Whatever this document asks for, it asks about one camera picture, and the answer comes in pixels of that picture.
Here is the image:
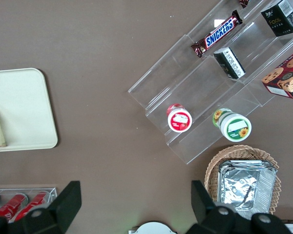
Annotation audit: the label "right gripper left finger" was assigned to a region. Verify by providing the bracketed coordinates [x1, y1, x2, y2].
[9, 180, 82, 234]

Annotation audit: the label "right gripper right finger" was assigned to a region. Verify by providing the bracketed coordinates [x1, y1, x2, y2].
[188, 180, 237, 234]

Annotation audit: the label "light oval wicker basket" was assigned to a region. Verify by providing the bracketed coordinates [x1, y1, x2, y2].
[204, 145, 282, 215]

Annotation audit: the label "beige plastic tray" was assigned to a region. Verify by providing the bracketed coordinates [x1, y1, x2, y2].
[0, 67, 59, 153]

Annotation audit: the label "clear acrylic bottle rack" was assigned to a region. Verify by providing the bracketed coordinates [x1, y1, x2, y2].
[0, 186, 58, 221]

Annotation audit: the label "red soda cans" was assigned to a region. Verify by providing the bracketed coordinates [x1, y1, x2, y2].
[14, 192, 50, 222]

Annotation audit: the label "stack of foil trays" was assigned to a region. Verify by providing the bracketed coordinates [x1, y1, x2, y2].
[217, 159, 277, 220]

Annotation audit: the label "red cola bottle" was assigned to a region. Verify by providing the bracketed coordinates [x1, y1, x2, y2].
[0, 193, 28, 219]

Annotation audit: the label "green lidded cup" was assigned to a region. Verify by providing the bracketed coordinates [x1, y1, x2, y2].
[211, 107, 252, 143]

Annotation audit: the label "red lidded cup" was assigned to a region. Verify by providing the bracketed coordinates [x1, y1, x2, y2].
[166, 102, 193, 133]

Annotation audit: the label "clear acrylic stepped shelf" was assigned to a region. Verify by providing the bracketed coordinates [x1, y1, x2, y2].
[127, 0, 293, 166]

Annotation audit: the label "small black box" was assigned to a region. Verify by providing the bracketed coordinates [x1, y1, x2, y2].
[260, 0, 293, 38]
[213, 46, 247, 80]

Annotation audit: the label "red cookie box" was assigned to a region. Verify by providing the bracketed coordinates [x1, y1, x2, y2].
[261, 48, 293, 100]

